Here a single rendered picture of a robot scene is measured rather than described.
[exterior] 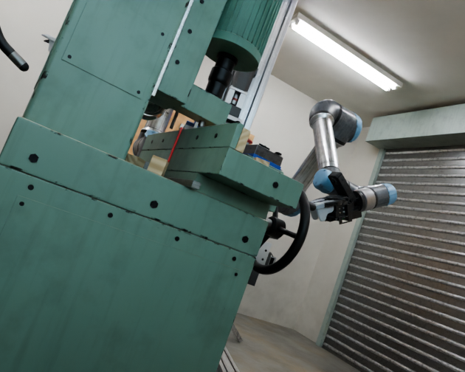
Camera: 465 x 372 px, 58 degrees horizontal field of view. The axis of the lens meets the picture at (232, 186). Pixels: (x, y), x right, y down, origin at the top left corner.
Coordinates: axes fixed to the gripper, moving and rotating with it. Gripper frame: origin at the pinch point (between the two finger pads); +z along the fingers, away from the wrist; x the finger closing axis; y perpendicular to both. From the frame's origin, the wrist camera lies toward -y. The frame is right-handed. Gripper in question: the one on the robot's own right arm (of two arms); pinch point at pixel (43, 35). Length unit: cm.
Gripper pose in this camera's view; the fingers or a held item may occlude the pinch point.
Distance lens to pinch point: 197.1
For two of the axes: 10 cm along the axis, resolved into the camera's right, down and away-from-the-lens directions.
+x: -3.6, -1.6, 9.2
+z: -8.4, -3.7, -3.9
